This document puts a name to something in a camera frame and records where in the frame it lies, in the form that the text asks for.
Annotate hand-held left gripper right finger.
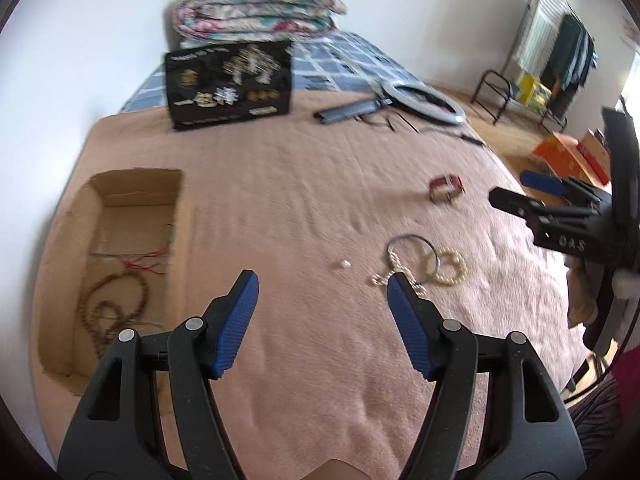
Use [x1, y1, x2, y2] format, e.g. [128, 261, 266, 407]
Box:
[387, 272, 588, 480]

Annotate orange cardboard box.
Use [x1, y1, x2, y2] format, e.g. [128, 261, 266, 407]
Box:
[530, 129, 615, 187]

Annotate white pearl necklace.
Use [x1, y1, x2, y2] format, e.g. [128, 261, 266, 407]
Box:
[371, 250, 427, 295]

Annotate cream bead bracelet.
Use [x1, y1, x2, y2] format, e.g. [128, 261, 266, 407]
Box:
[425, 248, 469, 287]

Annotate black cable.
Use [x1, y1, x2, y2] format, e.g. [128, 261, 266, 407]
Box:
[357, 111, 487, 149]

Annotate red band bracelet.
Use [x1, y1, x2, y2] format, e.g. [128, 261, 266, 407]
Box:
[428, 174, 466, 205]

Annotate white hanging cloth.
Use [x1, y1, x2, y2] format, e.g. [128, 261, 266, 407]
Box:
[519, 0, 567, 72]

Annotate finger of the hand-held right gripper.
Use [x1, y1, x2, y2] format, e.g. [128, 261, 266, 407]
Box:
[520, 170, 603, 202]
[489, 186, 598, 233]

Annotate brown bead necklace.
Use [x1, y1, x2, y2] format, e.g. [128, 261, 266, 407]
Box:
[74, 259, 152, 362]

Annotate person's purple clothing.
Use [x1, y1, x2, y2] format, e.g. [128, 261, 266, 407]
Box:
[569, 347, 640, 463]

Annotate white ring light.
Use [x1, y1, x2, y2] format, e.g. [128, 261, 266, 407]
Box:
[380, 78, 467, 127]

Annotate red string bracelet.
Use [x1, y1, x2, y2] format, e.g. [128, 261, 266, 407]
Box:
[116, 251, 169, 277]

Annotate black jewelry display board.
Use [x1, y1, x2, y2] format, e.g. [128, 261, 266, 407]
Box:
[164, 39, 294, 132]

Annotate dark green hanging clothes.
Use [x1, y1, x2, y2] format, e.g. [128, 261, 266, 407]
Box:
[546, 11, 599, 93]

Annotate blue plaid bedsheet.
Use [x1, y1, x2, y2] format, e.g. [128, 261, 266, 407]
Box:
[118, 31, 427, 114]

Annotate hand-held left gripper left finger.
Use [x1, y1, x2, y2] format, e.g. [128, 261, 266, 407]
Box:
[57, 269, 261, 480]

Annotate dark thin bangle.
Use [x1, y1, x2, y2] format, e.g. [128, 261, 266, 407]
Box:
[386, 234, 441, 282]

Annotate grey folded tripod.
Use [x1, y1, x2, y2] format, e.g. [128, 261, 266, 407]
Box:
[313, 94, 397, 125]

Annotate person's right hand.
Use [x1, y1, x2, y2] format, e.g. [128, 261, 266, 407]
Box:
[567, 260, 602, 330]

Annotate yellow box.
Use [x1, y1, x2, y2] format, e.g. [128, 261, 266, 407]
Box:
[515, 72, 554, 109]

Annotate folded floral quilt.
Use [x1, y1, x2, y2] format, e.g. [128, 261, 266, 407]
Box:
[171, 0, 349, 42]

